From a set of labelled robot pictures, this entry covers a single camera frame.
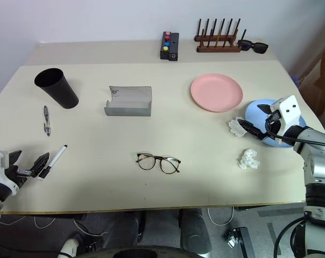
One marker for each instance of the grey gel pen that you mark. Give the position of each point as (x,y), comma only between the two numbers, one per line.
(46,119)

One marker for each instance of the brown wooden peg rack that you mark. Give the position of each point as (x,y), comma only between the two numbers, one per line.
(219,49)

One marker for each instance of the black box with coloured buttons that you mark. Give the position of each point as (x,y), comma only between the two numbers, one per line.
(165,45)

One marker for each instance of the black sunglasses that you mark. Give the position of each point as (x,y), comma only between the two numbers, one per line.
(259,47)

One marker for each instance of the dark rounded shape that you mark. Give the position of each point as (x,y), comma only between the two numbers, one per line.
(194,231)

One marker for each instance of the tortoiseshell eyeglasses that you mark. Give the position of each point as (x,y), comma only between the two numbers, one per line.
(155,159)

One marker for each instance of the large white tissue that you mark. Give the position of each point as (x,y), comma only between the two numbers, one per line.
(248,160)

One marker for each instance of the black metal floor stand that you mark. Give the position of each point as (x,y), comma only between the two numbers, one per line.
(246,242)

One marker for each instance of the black plastic cup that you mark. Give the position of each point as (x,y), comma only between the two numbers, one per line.
(59,90)

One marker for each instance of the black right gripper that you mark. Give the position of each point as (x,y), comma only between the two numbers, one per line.
(273,124)

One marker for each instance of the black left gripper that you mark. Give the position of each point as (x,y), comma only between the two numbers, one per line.
(17,172)

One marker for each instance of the round black base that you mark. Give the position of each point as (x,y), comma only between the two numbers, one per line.
(151,252)

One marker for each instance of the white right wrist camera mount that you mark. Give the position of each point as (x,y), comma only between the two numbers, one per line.
(289,113)

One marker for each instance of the grey glasses case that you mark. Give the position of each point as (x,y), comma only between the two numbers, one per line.
(128,110)

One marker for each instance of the small crumpled white tissue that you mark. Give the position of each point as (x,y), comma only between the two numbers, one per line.
(234,127)

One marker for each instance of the pink plate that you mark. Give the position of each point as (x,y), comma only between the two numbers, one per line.
(216,91)

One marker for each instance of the white black-capped marker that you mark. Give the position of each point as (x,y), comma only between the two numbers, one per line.
(55,160)

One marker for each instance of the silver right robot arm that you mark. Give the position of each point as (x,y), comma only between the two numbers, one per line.
(317,158)

